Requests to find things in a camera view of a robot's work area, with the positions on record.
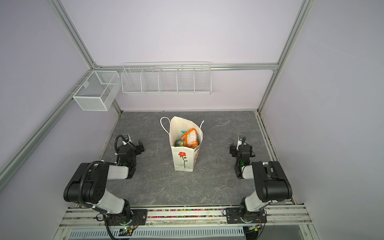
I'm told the green candy bag back side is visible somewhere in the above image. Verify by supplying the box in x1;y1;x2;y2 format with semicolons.
175;140;185;147

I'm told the orange Fox's fruits candy bag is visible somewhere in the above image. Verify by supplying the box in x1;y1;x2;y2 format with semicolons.
181;128;199;149

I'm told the white floral paper bag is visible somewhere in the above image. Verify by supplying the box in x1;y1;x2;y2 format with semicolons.
160;116;204;172

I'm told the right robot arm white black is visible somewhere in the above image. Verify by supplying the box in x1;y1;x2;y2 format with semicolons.
226;135;293;223

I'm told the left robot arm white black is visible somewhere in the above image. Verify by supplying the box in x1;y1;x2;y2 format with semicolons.
64;134;145;225

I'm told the white mesh box basket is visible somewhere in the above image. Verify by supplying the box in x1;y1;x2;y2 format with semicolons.
73;71;122;112

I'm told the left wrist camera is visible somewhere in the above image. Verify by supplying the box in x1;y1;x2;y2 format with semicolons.
123;134;133;145

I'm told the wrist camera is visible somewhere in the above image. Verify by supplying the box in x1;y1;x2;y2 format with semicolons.
123;134;133;145
237;135;245;151

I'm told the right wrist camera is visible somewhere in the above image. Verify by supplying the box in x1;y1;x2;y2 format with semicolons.
237;135;245;151

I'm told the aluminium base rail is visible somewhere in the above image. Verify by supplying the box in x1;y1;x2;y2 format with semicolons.
59;205;313;229

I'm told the white wire shelf basket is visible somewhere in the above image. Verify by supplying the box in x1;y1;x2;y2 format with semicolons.
121;62;212;95

